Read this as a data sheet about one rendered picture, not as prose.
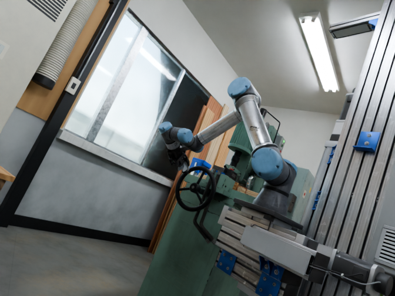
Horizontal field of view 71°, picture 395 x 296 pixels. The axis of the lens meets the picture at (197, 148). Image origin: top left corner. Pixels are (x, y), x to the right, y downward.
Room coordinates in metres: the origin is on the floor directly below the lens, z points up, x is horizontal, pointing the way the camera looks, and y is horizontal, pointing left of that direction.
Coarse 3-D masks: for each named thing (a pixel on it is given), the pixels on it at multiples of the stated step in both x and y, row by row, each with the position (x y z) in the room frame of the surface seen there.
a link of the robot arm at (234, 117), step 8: (232, 112) 1.41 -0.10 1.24; (224, 120) 1.43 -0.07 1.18; (232, 120) 1.41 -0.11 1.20; (240, 120) 1.41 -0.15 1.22; (208, 128) 1.48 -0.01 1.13; (216, 128) 1.45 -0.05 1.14; (224, 128) 1.44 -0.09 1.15; (200, 136) 1.50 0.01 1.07; (208, 136) 1.48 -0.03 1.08; (216, 136) 1.49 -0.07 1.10; (192, 144) 1.50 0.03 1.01; (200, 144) 1.52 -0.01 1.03
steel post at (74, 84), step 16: (112, 0) 2.21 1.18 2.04; (112, 16) 2.23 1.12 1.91; (96, 32) 2.24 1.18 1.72; (96, 48) 2.26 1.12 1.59; (80, 64) 2.23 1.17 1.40; (80, 80) 2.26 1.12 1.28; (64, 96) 2.22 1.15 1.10; (64, 112) 2.27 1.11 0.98; (48, 128) 2.23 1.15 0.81; (48, 144) 2.28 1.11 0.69; (32, 160) 2.24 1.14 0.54; (16, 176) 2.25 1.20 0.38; (32, 176) 2.28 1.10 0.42; (16, 192) 2.24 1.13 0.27; (0, 208) 2.24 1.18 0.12; (16, 208) 2.29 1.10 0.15; (0, 224) 2.25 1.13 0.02
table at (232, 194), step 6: (186, 180) 2.01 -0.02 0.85; (192, 180) 1.98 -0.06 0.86; (204, 180) 1.93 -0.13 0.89; (204, 186) 1.80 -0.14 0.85; (210, 186) 1.77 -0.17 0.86; (216, 192) 1.77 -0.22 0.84; (222, 192) 1.72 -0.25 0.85; (228, 192) 1.76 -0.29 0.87; (234, 192) 1.78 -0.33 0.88; (240, 192) 1.75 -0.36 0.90; (234, 198) 1.77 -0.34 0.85; (240, 198) 1.74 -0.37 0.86; (246, 198) 1.72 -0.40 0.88; (252, 198) 1.70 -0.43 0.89
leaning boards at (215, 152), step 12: (204, 108) 3.45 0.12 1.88; (216, 108) 3.68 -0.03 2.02; (228, 108) 3.83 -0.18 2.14; (204, 120) 3.47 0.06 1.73; (216, 120) 3.72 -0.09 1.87; (228, 132) 3.95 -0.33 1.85; (216, 144) 3.87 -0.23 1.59; (228, 144) 4.04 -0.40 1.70; (192, 156) 3.48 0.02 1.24; (204, 156) 3.72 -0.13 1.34; (216, 156) 3.94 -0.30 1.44; (180, 192) 3.35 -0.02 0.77; (168, 204) 3.43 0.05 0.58; (168, 216) 3.43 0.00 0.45; (156, 228) 3.39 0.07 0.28; (156, 240) 3.41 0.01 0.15
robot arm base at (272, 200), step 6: (264, 186) 1.21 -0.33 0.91; (270, 186) 1.17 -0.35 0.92; (264, 192) 1.19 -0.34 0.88; (270, 192) 1.17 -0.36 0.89; (276, 192) 1.16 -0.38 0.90; (282, 192) 1.16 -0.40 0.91; (258, 198) 1.19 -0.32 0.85; (264, 198) 1.17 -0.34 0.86; (270, 198) 1.16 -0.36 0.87; (276, 198) 1.16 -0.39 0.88; (282, 198) 1.16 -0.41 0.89; (258, 204) 1.17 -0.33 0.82; (264, 204) 1.16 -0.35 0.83; (270, 204) 1.14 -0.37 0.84; (276, 204) 1.15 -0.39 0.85; (282, 204) 1.15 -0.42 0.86; (276, 210) 1.14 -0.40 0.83; (282, 210) 1.15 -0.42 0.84
